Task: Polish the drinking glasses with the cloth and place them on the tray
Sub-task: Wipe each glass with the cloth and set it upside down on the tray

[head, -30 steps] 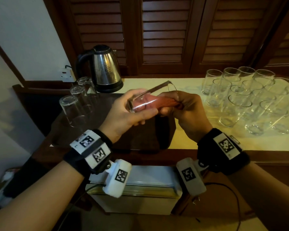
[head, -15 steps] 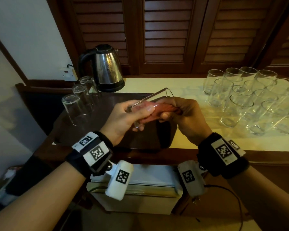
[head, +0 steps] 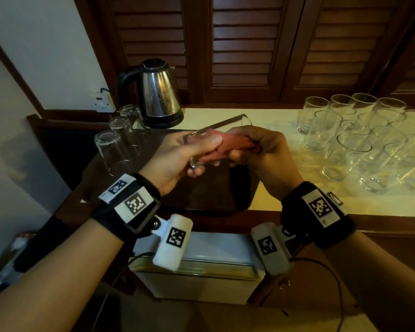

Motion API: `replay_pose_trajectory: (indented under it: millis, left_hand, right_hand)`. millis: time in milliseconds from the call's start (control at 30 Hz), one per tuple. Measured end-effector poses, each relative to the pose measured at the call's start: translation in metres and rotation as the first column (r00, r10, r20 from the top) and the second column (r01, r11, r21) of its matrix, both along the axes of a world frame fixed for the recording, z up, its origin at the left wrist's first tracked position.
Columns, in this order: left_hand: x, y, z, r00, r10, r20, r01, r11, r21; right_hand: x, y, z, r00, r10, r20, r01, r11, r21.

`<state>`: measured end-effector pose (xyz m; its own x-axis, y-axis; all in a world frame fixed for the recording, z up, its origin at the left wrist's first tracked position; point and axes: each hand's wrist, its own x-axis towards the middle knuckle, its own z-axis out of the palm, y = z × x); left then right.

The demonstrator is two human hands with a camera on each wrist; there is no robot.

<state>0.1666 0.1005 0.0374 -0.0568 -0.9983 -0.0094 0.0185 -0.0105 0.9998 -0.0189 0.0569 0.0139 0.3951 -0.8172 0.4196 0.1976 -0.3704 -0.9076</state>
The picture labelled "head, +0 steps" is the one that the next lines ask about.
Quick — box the white wall socket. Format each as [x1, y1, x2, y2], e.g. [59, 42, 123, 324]
[91, 91, 117, 114]

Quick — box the stainless steel electric kettle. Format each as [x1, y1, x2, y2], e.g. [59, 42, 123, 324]
[116, 58, 185, 130]

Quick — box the person's left forearm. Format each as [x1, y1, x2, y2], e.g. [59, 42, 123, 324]
[0, 218, 126, 332]

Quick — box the dark wooden cabinet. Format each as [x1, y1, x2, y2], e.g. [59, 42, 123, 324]
[26, 113, 120, 190]

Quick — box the red cleaning cloth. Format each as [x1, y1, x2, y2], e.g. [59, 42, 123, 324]
[196, 129, 263, 163]

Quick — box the group of clear glasses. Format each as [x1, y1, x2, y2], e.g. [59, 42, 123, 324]
[296, 93, 415, 195]

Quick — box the dark serving tray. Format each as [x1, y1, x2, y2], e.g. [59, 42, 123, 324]
[79, 129, 261, 214]

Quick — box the person's right forearm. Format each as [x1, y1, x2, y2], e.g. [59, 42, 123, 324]
[321, 231, 415, 332]

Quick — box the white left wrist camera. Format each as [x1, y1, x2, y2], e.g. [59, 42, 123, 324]
[151, 214, 194, 272]

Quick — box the white red packet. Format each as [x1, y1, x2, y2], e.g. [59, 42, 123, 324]
[0, 231, 38, 296]

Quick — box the clear drinking glass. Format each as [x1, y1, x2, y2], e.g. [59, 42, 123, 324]
[183, 114, 254, 169]

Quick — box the black left wrist strap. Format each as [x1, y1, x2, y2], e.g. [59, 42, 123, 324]
[92, 173, 162, 242]

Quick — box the louvred wooden door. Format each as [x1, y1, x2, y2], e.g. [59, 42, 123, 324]
[194, 0, 306, 104]
[72, 0, 198, 105]
[280, 0, 415, 105]

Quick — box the person's left hand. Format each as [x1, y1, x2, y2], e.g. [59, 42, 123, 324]
[139, 130, 224, 197]

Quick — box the black camera cable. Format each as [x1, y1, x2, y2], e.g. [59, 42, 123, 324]
[90, 252, 156, 332]
[290, 257, 345, 332]

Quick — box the black wrist strap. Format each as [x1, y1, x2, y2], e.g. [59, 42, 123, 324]
[280, 181, 357, 249]
[92, 173, 162, 242]

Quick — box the white mini fridge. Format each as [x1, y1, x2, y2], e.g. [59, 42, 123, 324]
[128, 231, 266, 305]

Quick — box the upturned clear glass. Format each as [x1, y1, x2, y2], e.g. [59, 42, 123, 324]
[94, 130, 133, 177]
[109, 116, 142, 159]
[119, 104, 148, 136]

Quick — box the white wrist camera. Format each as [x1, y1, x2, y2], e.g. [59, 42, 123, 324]
[251, 222, 294, 277]
[151, 214, 194, 272]

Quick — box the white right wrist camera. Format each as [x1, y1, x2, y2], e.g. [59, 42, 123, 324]
[251, 222, 294, 277]

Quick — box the black right wrist strap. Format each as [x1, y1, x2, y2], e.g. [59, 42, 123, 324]
[280, 181, 357, 249]

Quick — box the person's right hand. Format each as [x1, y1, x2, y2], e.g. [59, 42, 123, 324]
[225, 126, 305, 202]

